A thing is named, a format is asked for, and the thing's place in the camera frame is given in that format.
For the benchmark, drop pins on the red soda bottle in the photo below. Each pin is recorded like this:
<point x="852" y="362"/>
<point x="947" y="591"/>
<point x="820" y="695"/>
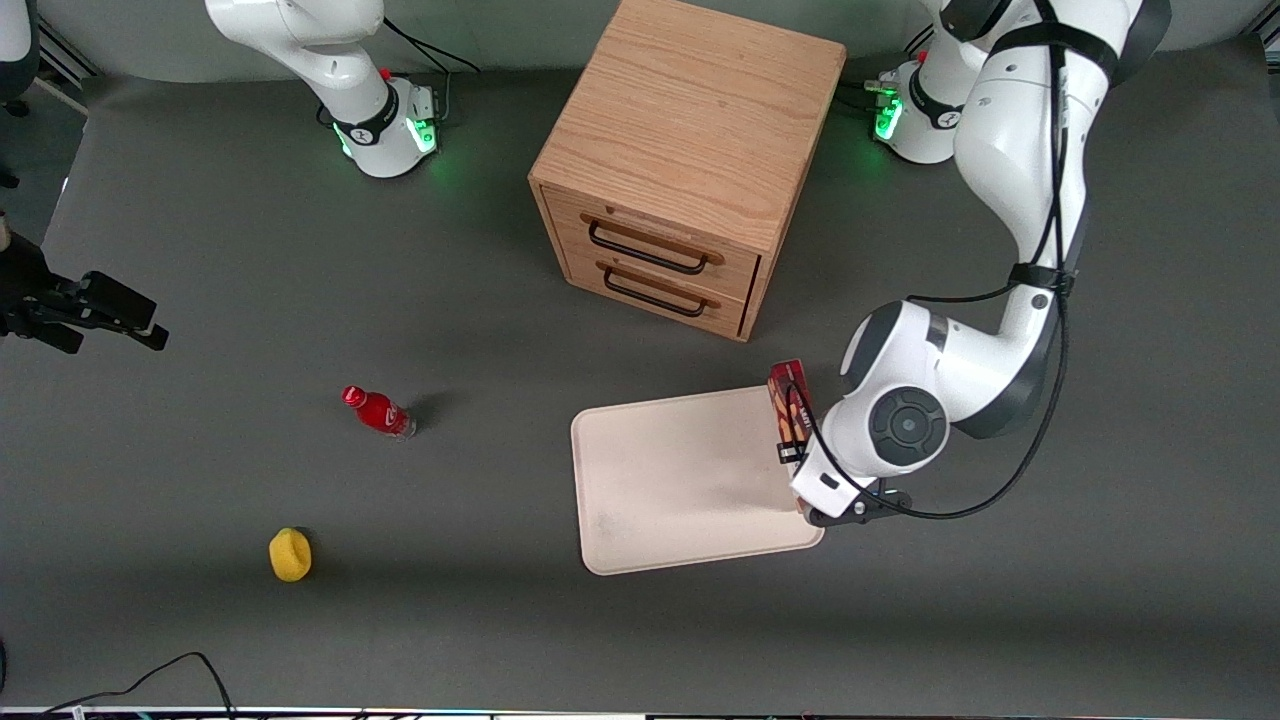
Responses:
<point x="380" y="411"/>

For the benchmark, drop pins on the wooden drawer front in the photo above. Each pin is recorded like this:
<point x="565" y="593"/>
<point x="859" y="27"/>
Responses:
<point x="640" y="300"/>
<point x="650" y="225"/>

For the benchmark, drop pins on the aluminium frame rail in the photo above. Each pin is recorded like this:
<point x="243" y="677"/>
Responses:
<point x="1265" y="42"/>
<point x="65" y="60"/>

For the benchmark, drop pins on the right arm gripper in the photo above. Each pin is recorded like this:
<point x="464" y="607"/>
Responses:
<point x="38" y="299"/>

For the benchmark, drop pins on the beige plastic tray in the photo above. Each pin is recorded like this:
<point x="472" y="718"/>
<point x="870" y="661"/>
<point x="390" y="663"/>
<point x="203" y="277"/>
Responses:
<point x="680" y="480"/>

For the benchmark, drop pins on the wooden drawer cabinet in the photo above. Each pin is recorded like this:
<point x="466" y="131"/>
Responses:
<point x="690" y="110"/>

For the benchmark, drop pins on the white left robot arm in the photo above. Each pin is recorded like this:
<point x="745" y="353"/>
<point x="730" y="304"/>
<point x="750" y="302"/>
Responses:
<point x="1010" y="150"/>

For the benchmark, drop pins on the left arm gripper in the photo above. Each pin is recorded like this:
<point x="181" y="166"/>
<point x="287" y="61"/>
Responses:
<point x="784" y="452"/>

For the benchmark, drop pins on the red cookie box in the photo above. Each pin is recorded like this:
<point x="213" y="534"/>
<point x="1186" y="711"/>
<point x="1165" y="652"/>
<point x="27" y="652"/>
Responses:
<point x="786" y="400"/>

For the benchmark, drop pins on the yellow lemon toy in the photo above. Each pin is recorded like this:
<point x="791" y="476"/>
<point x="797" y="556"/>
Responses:
<point x="290" y="555"/>

